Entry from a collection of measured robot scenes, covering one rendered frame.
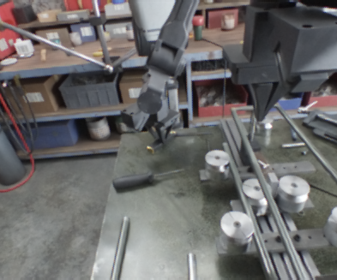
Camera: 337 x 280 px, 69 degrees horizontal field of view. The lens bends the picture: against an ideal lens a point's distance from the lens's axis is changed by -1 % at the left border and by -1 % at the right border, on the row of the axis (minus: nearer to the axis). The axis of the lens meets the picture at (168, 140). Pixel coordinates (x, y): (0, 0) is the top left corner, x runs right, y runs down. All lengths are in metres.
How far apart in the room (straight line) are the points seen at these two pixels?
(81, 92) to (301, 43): 1.78
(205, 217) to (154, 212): 0.11
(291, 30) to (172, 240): 0.41
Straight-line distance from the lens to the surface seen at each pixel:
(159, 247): 0.50
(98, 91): 1.88
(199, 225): 0.53
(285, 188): 0.49
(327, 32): 0.23
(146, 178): 0.59
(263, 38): 0.29
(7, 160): 2.20
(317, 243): 0.49
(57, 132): 2.18
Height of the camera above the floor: 1.31
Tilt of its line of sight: 36 degrees down
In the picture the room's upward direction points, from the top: 6 degrees counter-clockwise
